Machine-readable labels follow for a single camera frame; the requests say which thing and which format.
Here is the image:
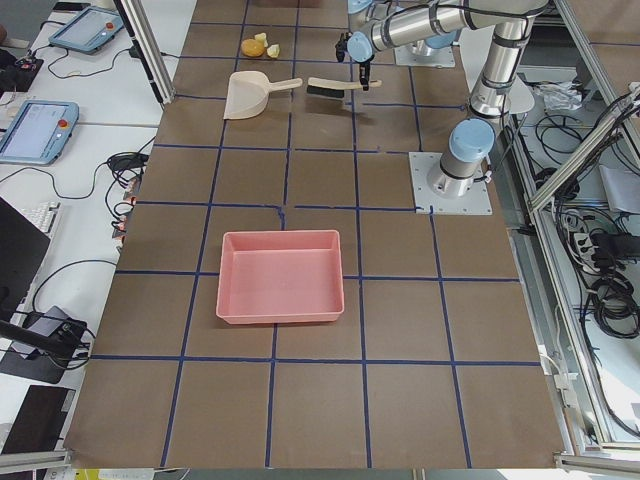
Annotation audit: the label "crumpled white paper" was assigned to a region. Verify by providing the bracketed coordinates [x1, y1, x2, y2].
[534, 82, 582, 111]

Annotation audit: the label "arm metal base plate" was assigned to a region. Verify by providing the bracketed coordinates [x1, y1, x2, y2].
[409, 152, 493, 216]
[394, 41, 456, 68]

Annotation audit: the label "blue teach pendant far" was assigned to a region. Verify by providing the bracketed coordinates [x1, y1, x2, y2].
[49, 6, 124, 54]

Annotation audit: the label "beige plastic dustpan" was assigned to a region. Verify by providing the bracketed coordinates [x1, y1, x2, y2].
[224, 71, 303, 120]

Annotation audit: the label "blue teach pendant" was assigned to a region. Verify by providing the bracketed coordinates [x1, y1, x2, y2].
[1, 100, 79, 166]
[49, 6, 124, 54]

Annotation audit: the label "aluminium frame post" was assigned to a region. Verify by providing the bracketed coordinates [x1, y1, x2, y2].
[114, 0, 176, 105]

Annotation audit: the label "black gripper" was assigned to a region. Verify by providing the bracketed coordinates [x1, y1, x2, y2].
[335, 32, 374, 91]

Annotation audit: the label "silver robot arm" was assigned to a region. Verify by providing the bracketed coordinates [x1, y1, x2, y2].
[335, 0, 547, 199]
[346, 1, 466, 63]

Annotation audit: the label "white power strip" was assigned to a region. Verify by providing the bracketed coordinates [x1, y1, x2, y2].
[570, 232, 600, 275]

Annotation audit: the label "beige hand brush black bristles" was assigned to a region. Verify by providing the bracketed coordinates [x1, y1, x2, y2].
[306, 77, 383, 99]

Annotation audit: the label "black laptop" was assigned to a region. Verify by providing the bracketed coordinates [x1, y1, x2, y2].
[0, 199, 50, 321]

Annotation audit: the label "blue teach pendant near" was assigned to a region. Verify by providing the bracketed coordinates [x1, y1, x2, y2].
[1, 100, 79, 166]

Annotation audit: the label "pale bread chunk with crust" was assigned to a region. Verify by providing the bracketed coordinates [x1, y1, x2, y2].
[266, 44, 280, 59]

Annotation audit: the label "pink plastic bin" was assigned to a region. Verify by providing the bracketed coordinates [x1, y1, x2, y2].
[216, 230, 345, 325]

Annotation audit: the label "brown potato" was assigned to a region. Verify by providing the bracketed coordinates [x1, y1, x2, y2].
[240, 38, 266, 58]

